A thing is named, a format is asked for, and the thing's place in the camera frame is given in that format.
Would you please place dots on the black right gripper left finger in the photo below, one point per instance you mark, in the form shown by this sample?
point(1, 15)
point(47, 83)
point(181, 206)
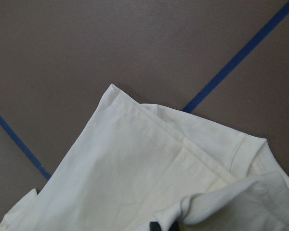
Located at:
point(154, 226)

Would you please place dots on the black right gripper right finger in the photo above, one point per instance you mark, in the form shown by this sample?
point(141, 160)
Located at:
point(175, 227)

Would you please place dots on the white long-sleeve shirt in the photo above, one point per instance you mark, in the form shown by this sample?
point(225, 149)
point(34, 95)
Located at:
point(137, 165)

